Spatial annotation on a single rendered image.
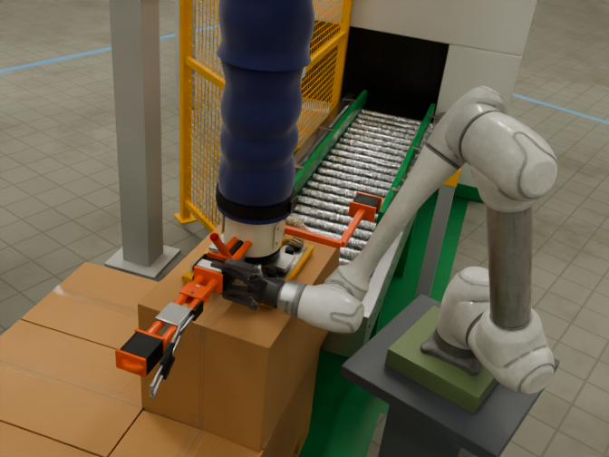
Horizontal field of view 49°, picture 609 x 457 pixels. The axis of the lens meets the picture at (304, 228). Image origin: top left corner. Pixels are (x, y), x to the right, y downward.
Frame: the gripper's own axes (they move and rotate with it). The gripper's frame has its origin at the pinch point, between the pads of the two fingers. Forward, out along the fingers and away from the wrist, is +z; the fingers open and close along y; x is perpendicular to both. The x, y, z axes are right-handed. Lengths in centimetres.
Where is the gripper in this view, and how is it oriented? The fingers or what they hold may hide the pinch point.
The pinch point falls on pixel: (210, 273)
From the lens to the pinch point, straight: 177.2
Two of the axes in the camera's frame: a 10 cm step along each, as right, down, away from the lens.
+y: -0.9, 8.5, 5.1
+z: -9.4, -2.5, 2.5
